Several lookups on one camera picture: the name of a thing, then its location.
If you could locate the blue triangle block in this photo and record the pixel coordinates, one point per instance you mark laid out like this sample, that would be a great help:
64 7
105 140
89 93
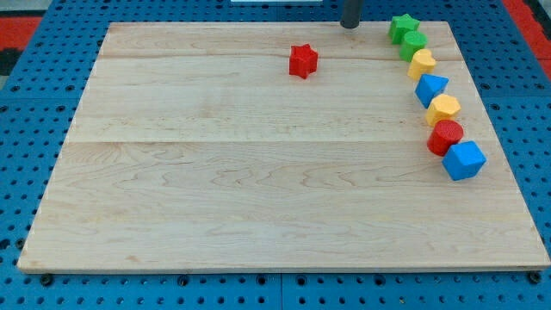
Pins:
429 86

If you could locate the green cylinder block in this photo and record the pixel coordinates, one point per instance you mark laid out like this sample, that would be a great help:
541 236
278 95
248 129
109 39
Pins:
412 41

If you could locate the yellow hexagon block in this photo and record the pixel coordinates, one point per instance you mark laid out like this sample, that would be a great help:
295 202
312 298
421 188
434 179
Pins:
442 107

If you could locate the green star block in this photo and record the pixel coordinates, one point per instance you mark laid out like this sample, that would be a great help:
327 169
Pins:
400 25

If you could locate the yellow heart block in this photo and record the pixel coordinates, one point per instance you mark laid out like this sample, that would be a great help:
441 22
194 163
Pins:
422 62

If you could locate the grey cylindrical robot arm tip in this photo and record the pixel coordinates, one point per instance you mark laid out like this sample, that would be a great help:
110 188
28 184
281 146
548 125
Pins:
351 13

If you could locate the blue cube block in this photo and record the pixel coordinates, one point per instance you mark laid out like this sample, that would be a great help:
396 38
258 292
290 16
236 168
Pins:
463 160

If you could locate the red cylinder block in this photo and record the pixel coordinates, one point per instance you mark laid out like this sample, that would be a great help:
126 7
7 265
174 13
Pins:
444 134

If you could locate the red star block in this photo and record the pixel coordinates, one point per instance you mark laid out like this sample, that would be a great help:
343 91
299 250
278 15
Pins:
303 61

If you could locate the light wooden board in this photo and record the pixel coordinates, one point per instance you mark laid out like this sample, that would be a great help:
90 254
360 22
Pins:
194 151

